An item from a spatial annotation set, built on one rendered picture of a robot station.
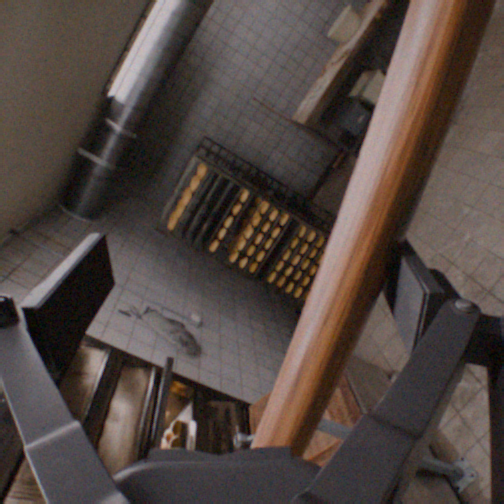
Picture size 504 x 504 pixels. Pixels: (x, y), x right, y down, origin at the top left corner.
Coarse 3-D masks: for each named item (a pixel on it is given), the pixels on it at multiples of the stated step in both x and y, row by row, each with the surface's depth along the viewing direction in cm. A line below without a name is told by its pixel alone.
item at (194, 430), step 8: (200, 392) 213; (192, 400) 212; (200, 400) 208; (192, 408) 206; (200, 408) 202; (192, 416) 199; (200, 416) 197; (192, 424) 194; (200, 424) 192; (192, 432) 188; (200, 432) 187; (192, 440) 183; (200, 440) 183; (192, 448) 178; (200, 448) 178
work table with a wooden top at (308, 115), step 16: (384, 0) 374; (368, 16) 398; (384, 16) 384; (368, 32) 386; (336, 48) 460; (352, 48) 391; (368, 48) 398; (336, 64) 419; (352, 64) 401; (336, 80) 403; (320, 96) 411; (304, 112) 441; (320, 112) 419; (320, 128) 425; (368, 128) 431; (336, 144) 495; (352, 144) 447
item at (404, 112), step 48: (432, 0) 12; (480, 0) 12; (432, 48) 12; (384, 96) 14; (432, 96) 13; (384, 144) 14; (432, 144) 14; (384, 192) 14; (336, 240) 16; (384, 240) 15; (336, 288) 16; (336, 336) 17; (288, 384) 19; (336, 384) 18; (288, 432) 19
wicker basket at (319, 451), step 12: (264, 396) 217; (336, 396) 192; (252, 408) 219; (264, 408) 221; (336, 408) 183; (252, 420) 211; (336, 420) 173; (348, 420) 178; (252, 432) 203; (312, 444) 195; (324, 444) 187; (336, 444) 161; (312, 456) 164; (324, 456) 182
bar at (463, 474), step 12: (324, 420) 147; (324, 432) 147; (336, 432) 148; (348, 432) 149; (240, 444) 143; (432, 468) 165; (444, 468) 166; (456, 468) 171; (468, 468) 171; (456, 480) 173; (468, 480) 168
